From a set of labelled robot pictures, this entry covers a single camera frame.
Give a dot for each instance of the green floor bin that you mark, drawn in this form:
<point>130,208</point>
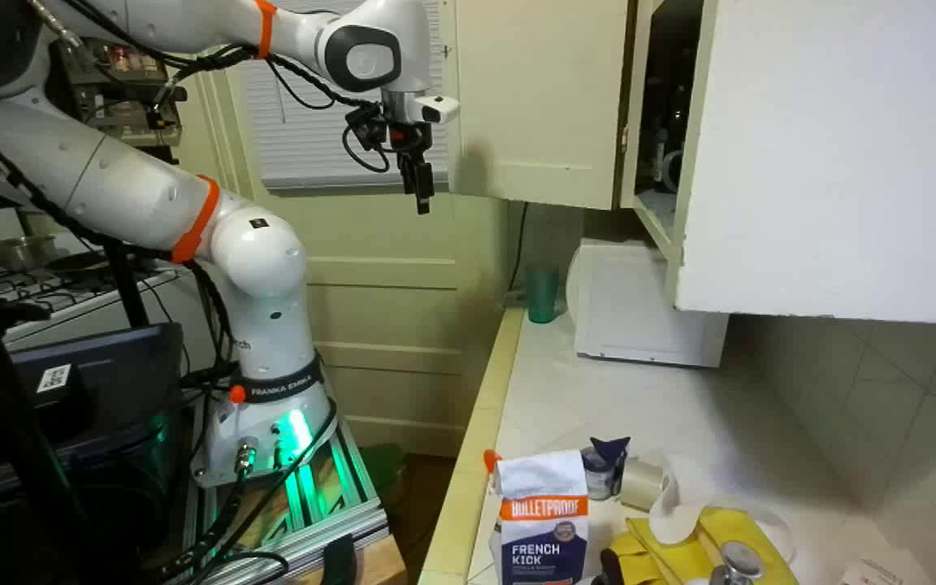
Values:
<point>384,473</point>

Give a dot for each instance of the cream panelled door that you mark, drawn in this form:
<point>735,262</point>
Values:
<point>405,312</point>

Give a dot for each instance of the white coffee bag orange label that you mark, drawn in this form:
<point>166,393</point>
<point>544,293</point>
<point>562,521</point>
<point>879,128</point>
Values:
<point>541,521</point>

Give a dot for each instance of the white cabinet door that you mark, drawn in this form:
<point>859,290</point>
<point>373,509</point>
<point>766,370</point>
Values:
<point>835,149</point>

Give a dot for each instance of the beige tape roll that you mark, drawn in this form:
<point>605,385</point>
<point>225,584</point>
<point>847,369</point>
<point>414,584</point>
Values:
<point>646,483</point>

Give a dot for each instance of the black metal shelf rack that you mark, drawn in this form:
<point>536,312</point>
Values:
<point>121,284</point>

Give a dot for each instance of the black tripod pole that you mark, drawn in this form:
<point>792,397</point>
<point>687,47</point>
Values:
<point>1,401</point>

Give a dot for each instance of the white scoop cup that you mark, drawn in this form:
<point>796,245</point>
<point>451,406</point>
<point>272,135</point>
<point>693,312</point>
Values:
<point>677,519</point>

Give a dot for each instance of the yellow flat packet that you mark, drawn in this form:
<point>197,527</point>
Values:
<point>698,554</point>

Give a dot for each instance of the grey cluttered desk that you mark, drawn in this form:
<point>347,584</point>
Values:
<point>55,290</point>

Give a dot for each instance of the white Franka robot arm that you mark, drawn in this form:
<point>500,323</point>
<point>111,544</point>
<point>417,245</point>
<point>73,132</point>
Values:
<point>261,281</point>

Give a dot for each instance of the aluminium robot pedestal frame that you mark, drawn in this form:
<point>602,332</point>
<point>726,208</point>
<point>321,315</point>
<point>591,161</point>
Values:
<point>323,509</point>

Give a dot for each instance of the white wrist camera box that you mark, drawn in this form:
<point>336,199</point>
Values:
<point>437,108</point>

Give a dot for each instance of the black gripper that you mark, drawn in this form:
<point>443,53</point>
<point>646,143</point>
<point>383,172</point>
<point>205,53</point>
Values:
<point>410,137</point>

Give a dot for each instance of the green translucent cup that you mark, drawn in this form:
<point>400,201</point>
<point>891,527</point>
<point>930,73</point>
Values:
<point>544,293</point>

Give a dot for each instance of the white window blind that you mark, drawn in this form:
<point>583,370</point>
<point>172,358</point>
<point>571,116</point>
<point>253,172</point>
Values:
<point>294,142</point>

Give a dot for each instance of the round metal lid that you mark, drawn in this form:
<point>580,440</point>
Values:
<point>738,559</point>

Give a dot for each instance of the small orange clip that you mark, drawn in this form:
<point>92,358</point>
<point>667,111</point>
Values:
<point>492,460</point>

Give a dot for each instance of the black computer case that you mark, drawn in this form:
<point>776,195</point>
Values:
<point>111,433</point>

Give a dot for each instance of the white box appliance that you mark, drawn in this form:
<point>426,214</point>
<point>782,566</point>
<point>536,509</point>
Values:
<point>640,309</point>

